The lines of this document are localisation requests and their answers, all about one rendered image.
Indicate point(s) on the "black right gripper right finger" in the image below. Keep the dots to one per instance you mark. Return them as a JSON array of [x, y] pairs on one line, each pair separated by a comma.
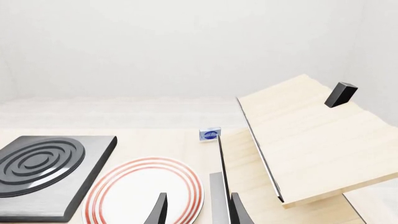
[[240, 213]]

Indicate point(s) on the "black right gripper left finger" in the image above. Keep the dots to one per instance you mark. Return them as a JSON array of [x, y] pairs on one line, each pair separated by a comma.
[[159, 212]]

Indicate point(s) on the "flat black stove plate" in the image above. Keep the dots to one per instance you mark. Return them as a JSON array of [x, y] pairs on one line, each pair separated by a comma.
[[46, 163]]

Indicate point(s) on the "white plate with red rings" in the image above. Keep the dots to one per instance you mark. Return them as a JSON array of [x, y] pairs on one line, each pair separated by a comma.
[[133, 186]]

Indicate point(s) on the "small blue printed food box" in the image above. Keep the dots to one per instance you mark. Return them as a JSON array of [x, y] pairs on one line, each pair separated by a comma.
[[209, 134]]

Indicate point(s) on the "pale wooden cabinet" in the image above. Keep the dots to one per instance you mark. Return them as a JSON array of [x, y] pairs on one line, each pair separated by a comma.
[[304, 144]]

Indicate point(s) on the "small black block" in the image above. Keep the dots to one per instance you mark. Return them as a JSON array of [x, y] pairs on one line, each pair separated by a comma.
[[339, 94]]

